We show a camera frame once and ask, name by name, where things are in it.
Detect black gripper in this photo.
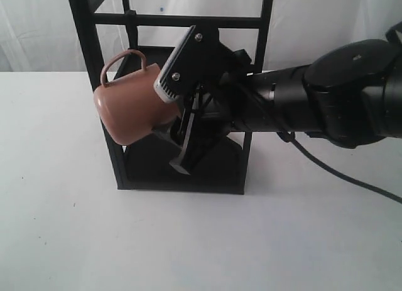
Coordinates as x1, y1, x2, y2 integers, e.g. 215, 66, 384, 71
151, 25, 251, 175

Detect pink mug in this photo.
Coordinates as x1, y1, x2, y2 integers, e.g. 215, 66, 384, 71
94, 49, 180, 145

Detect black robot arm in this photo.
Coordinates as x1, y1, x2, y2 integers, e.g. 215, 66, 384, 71
154, 24, 401, 173

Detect black metal rack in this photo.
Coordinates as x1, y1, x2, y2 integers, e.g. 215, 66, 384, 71
65, 0, 276, 196

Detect black cable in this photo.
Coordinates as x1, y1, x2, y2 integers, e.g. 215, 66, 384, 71
276, 130, 402, 206

